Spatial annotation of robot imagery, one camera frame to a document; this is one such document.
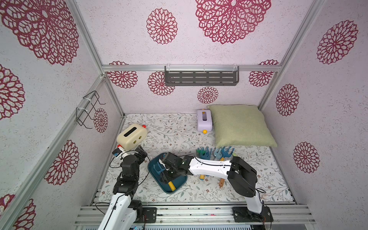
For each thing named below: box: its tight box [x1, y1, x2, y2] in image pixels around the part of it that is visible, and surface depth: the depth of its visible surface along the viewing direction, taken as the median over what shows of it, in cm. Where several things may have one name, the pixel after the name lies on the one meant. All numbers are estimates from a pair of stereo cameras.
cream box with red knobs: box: [116, 123, 148, 151], surface depth 99 cm
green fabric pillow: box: [207, 104, 278, 149], surface depth 99 cm
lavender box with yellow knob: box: [196, 108, 213, 135], surface depth 106 cm
